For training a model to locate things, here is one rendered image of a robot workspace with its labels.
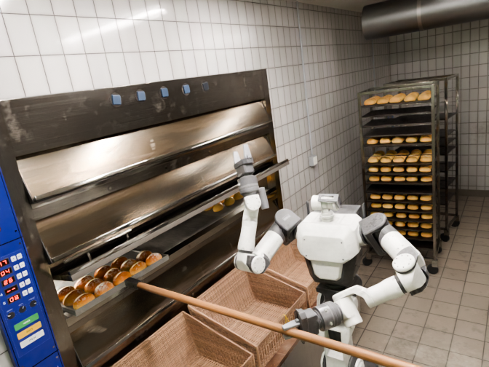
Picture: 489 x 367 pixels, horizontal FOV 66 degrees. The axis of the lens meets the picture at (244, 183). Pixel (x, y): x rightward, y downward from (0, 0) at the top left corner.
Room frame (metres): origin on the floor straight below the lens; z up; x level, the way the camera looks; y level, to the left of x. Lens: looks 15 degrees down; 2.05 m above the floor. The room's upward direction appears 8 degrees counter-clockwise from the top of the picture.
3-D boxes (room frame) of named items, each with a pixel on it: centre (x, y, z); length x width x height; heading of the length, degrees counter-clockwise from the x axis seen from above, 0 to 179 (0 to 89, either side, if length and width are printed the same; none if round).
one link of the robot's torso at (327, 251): (1.62, -0.37, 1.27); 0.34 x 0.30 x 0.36; 58
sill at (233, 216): (2.17, 0.32, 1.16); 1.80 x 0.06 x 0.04; 143
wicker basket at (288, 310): (2.01, 0.08, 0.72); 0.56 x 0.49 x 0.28; 142
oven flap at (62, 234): (2.16, 0.30, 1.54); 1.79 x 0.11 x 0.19; 143
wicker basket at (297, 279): (2.49, -0.28, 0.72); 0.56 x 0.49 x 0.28; 142
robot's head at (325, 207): (1.57, -0.33, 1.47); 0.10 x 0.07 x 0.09; 58
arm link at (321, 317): (1.16, -0.17, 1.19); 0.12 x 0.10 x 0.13; 109
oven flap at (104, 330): (2.16, 0.30, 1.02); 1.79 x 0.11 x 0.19; 143
